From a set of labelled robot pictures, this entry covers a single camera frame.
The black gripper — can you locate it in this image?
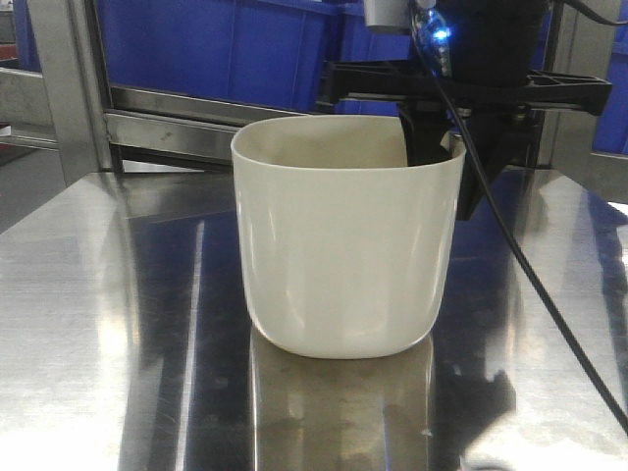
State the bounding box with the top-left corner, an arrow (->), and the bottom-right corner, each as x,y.
316,0 -> 613,221

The blue crate centre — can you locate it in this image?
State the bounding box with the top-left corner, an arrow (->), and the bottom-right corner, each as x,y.
338,0 -> 560,143

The blue crate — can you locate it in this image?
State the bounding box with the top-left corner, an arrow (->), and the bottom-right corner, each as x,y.
97,1 -> 340,111
593,26 -> 627,155
338,0 -> 560,143

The black cable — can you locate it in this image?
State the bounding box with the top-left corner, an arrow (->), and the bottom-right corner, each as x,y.
382,0 -> 628,436

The white plastic bin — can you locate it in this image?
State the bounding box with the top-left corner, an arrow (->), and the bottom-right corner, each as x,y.
231,115 -> 465,359

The blue crate far right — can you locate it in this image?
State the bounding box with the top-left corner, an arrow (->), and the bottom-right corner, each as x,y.
593,26 -> 627,155

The stainless steel shelf frame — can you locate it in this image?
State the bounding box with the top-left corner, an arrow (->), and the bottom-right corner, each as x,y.
0,0 -> 628,207

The blue crate left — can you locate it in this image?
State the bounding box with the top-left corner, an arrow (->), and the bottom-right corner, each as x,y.
97,1 -> 340,111

